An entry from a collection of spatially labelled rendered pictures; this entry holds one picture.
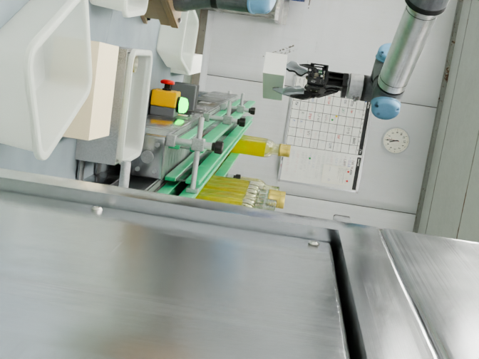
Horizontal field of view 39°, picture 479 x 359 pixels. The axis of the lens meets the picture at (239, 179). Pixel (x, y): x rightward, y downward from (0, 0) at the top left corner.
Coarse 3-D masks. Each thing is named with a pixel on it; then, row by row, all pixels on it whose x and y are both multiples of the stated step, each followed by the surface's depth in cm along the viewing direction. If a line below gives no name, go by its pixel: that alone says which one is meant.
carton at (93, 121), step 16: (96, 48) 107; (112, 48) 115; (96, 64) 108; (112, 64) 116; (96, 80) 109; (112, 80) 118; (96, 96) 110; (112, 96) 119; (80, 112) 109; (96, 112) 111; (80, 128) 109; (96, 128) 113
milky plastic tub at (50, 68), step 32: (32, 0) 95; (64, 0) 95; (0, 32) 87; (32, 32) 87; (64, 32) 101; (0, 64) 83; (32, 64) 82; (64, 64) 104; (0, 96) 86; (32, 96) 84; (64, 96) 103; (0, 128) 89; (32, 128) 87; (64, 128) 97
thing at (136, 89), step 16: (128, 64) 124; (144, 64) 140; (128, 80) 124; (144, 80) 140; (128, 96) 125; (144, 96) 141; (128, 112) 141; (144, 112) 141; (128, 128) 142; (144, 128) 142; (128, 144) 142; (128, 160) 132
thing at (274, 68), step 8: (272, 56) 185; (280, 56) 185; (264, 64) 185; (272, 64) 185; (280, 64) 185; (264, 72) 185; (272, 72) 185; (280, 72) 185; (264, 80) 192; (272, 80) 190; (280, 80) 189; (264, 88) 199; (264, 96) 206; (272, 96) 205; (280, 96) 204
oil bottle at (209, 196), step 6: (204, 192) 156; (198, 198) 152; (204, 198) 152; (210, 198) 152; (216, 198) 152; (222, 198) 153; (228, 198) 154; (234, 198) 155; (240, 198) 156; (240, 204) 151; (246, 204) 152; (252, 204) 154
